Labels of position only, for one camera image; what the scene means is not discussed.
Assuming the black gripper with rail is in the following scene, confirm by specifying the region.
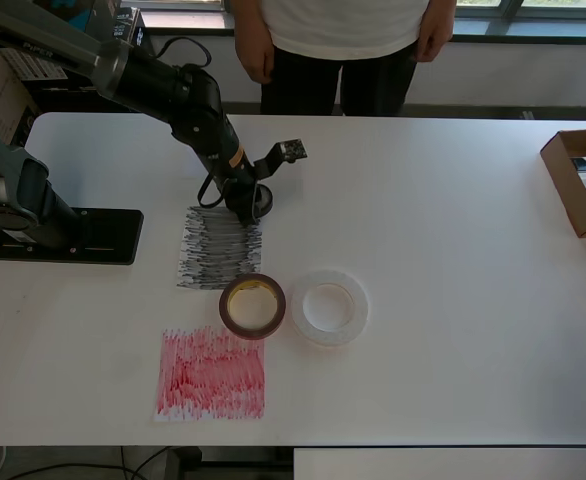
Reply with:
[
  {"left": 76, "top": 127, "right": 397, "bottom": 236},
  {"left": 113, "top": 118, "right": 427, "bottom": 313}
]
[{"left": 221, "top": 164, "right": 265, "bottom": 229}]

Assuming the red tape roll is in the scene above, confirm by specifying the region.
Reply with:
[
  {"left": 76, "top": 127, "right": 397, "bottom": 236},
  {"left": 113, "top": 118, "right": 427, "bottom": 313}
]
[{"left": 218, "top": 272, "right": 288, "bottom": 342}]

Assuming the white double-sided tape roll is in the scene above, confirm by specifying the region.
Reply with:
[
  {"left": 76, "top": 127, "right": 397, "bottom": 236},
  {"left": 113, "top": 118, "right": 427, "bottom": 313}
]
[{"left": 290, "top": 269, "right": 370, "bottom": 349}]

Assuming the person's right forearm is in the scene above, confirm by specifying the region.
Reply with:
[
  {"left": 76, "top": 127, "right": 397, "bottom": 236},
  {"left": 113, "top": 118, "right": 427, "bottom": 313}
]
[{"left": 233, "top": 0, "right": 269, "bottom": 39}]

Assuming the person's left forearm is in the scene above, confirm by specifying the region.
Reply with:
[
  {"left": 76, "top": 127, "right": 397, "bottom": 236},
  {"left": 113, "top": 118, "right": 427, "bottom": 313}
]
[{"left": 422, "top": 0, "right": 458, "bottom": 21}]

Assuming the person's right hand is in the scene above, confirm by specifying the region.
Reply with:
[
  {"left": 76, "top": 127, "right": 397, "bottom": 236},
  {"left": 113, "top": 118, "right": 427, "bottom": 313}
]
[{"left": 236, "top": 29, "right": 275, "bottom": 84}]

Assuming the person's left hand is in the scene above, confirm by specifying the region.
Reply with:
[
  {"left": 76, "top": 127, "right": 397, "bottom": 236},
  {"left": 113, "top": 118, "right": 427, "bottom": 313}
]
[{"left": 416, "top": 14, "right": 457, "bottom": 64}]

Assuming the black scribbled paper sheet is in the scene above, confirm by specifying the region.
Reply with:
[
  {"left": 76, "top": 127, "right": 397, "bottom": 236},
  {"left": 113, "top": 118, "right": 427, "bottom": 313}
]
[{"left": 175, "top": 204, "right": 265, "bottom": 294}]

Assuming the red scribbled paper sheet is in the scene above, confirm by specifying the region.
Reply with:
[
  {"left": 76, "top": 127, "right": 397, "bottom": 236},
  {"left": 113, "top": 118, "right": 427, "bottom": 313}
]
[{"left": 153, "top": 325, "right": 267, "bottom": 424}]

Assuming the person in white shirt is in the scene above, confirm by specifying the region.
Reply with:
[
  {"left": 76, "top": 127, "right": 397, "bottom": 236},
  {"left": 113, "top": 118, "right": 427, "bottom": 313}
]
[{"left": 232, "top": 0, "right": 457, "bottom": 117}]

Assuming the black carton with white print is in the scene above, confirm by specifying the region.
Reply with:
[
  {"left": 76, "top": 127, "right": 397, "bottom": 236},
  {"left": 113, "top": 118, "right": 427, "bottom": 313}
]
[{"left": 90, "top": 0, "right": 147, "bottom": 51}]

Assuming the dark carton with text label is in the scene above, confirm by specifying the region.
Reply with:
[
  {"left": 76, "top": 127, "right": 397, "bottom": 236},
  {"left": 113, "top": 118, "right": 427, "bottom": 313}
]
[{"left": 0, "top": 47, "right": 99, "bottom": 94}]

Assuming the teal box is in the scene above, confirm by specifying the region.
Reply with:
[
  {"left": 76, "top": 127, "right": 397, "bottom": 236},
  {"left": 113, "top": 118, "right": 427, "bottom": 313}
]
[{"left": 35, "top": 0, "right": 99, "bottom": 26}]

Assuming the open cardboard tray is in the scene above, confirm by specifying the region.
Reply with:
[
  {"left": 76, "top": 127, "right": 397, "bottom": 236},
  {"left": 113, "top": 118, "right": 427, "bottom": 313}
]
[{"left": 540, "top": 128, "right": 586, "bottom": 239}]

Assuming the white panel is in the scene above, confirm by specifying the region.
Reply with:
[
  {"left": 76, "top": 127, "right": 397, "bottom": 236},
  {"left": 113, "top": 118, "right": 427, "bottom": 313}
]
[{"left": 293, "top": 448, "right": 586, "bottom": 480}]

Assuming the black camera cable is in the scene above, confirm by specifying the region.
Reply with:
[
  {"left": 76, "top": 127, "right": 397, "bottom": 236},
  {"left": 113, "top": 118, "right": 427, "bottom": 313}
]
[{"left": 153, "top": 35, "right": 232, "bottom": 210}]

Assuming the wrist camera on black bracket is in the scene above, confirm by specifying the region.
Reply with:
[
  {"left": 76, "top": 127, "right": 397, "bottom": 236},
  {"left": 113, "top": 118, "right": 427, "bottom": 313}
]
[{"left": 253, "top": 138, "right": 309, "bottom": 177}]

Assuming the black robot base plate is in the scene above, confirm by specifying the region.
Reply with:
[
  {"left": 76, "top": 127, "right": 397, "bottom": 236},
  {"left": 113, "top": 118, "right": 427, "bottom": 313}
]
[{"left": 0, "top": 208, "right": 145, "bottom": 266}]

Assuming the black floor cable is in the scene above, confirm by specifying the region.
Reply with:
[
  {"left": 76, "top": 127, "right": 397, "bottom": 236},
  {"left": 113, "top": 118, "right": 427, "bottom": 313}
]
[{"left": 17, "top": 444, "right": 174, "bottom": 480}]

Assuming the window with dark frame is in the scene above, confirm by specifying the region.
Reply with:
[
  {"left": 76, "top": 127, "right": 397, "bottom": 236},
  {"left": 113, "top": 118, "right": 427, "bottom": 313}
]
[{"left": 142, "top": 0, "right": 586, "bottom": 42}]

